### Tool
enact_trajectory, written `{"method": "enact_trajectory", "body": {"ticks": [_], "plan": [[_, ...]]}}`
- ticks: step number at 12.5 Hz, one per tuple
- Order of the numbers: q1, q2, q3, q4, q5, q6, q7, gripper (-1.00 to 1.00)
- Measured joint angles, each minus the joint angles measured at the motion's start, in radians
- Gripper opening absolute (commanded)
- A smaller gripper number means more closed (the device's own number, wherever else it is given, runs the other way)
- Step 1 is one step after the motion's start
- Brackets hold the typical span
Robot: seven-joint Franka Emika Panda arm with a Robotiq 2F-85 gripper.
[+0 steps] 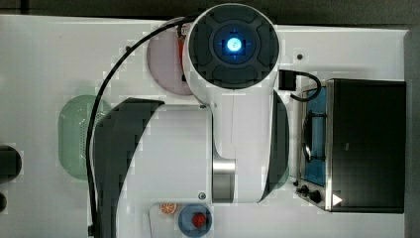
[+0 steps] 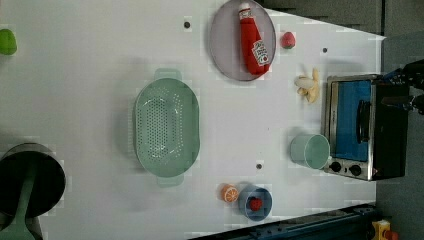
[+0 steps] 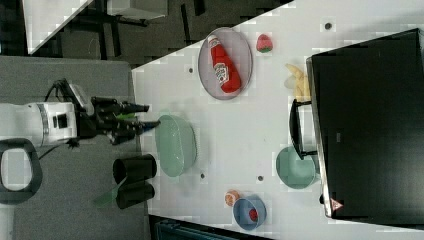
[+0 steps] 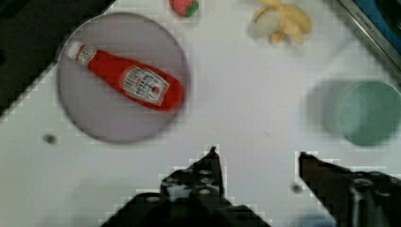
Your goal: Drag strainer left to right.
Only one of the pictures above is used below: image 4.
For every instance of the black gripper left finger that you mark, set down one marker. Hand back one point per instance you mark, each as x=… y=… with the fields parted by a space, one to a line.
x=191 y=197

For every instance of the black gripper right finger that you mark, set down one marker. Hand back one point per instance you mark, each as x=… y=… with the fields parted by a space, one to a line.
x=353 y=198

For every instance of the red ketchup bottle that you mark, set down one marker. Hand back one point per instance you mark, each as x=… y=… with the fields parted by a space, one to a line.
x=142 y=83

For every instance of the grey round plate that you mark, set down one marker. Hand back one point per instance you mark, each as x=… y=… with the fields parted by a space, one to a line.
x=96 y=108

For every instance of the black toaster oven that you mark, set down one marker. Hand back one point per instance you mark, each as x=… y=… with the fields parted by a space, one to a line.
x=378 y=22

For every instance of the red toy strawberry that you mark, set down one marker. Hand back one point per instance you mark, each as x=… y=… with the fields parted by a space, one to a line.
x=184 y=8

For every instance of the peeled toy banana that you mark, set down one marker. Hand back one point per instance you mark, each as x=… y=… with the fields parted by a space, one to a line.
x=279 y=20

